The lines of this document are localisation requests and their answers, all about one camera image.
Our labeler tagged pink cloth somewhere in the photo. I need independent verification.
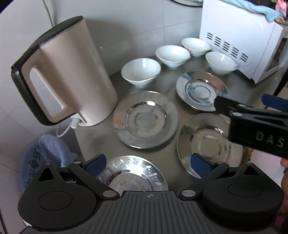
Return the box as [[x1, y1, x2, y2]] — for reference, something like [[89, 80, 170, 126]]
[[276, 0, 288, 14]]

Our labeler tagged white kettle power cable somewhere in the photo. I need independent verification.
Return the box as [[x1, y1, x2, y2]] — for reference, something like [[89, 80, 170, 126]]
[[56, 115, 81, 138]]

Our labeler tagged black power cord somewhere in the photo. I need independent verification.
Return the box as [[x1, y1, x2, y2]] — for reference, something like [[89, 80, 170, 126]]
[[170, 0, 203, 7]]

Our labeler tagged white microwave oven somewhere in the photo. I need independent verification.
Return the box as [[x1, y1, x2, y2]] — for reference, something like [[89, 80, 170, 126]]
[[199, 0, 288, 84]]

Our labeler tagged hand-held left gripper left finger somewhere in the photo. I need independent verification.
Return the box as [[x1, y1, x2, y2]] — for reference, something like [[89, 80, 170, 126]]
[[34, 154, 120, 201]]

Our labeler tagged beige electric kettle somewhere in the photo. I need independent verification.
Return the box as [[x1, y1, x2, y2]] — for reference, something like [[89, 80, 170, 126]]
[[11, 16, 118, 126]]

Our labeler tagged white ceramic bowl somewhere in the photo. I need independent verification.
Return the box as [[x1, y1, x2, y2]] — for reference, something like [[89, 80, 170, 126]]
[[205, 51, 239, 75], [181, 37, 211, 57], [121, 58, 161, 87], [155, 45, 192, 67]]

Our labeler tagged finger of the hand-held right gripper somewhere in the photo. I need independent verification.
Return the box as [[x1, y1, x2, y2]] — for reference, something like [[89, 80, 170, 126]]
[[262, 94, 288, 112], [214, 95, 254, 118]]

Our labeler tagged stainless steel plate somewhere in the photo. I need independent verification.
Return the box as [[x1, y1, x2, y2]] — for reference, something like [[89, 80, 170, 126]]
[[112, 91, 179, 149], [177, 113, 244, 179], [97, 155, 168, 192], [175, 71, 229, 112]]

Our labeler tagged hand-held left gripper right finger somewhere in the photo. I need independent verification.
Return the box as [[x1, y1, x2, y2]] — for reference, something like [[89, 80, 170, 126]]
[[179, 153, 263, 201]]

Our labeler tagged light blue towel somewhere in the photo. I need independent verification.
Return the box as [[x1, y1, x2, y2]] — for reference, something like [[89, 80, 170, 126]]
[[225, 0, 282, 22]]

